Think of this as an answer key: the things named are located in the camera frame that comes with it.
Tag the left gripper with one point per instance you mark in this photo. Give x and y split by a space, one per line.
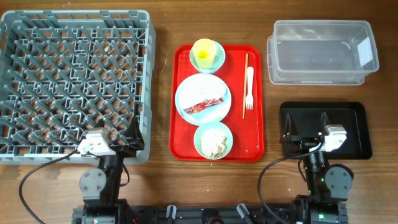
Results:
130 150

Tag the white plastic fork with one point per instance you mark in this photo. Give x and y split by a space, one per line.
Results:
249 96

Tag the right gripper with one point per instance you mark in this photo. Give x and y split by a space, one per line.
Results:
303 143

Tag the wooden chopstick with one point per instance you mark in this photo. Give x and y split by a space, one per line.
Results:
245 84

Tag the light blue plate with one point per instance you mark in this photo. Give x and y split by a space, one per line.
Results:
199 87

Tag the green bowl with food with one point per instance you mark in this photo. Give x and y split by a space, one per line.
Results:
213 141

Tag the yellow plastic cup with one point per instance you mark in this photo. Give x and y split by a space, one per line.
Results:
204 51

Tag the red snack wrapper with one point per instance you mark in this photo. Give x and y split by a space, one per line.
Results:
199 107

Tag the black plastic tray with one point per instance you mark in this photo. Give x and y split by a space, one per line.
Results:
306 122

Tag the clear plastic bin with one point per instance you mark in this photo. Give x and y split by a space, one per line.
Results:
321 52

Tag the small green bowl under cup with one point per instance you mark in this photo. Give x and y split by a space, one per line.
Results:
217 63

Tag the red plastic tray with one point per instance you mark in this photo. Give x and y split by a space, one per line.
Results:
247 126

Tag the grey dishwasher rack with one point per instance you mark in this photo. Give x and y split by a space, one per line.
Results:
63 71

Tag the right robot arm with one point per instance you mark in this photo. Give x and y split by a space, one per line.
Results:
328 185

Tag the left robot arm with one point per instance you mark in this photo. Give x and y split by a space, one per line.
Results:
100 186

